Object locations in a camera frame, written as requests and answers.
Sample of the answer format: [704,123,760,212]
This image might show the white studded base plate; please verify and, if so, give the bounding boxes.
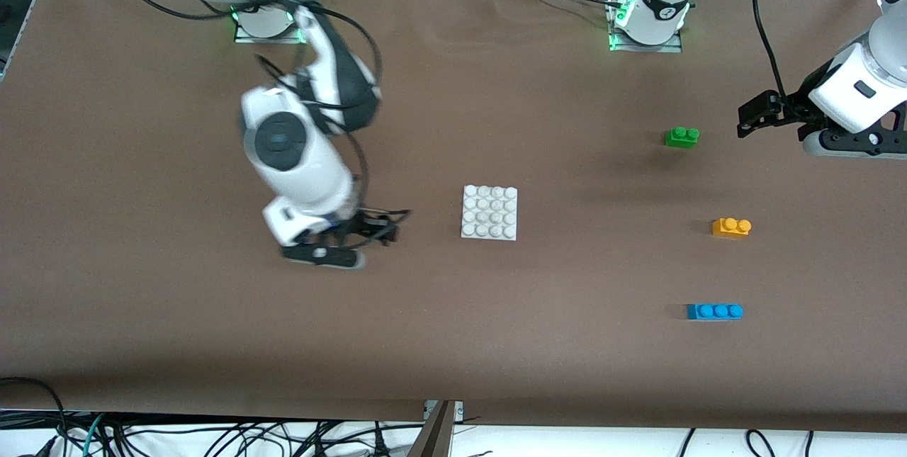
[461,185,519,242]

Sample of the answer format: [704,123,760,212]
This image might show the yellow two-stud block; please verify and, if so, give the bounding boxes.
[711,218,753,239]

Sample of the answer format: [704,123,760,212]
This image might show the green two-stud block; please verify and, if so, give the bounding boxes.
[664,126,701,149]

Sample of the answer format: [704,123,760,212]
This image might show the blue three-stud block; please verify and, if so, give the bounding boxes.
[686,303,745,321]

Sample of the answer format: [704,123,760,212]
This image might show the brown table cover sheet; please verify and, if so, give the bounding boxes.
[0,0,907,433]

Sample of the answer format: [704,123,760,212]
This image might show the dark slanted beam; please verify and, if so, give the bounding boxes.
[407,402,456,457]

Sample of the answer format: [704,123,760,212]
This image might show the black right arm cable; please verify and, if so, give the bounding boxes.
[112,0,387,231]

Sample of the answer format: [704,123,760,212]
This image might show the grey metal bracket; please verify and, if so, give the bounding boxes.
[424,400,465,422]

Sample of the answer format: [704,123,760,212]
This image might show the teal cable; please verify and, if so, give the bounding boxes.
[81,413,107,457]

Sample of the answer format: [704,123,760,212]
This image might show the black looped floor cable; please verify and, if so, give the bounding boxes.
[0,377,68,457]

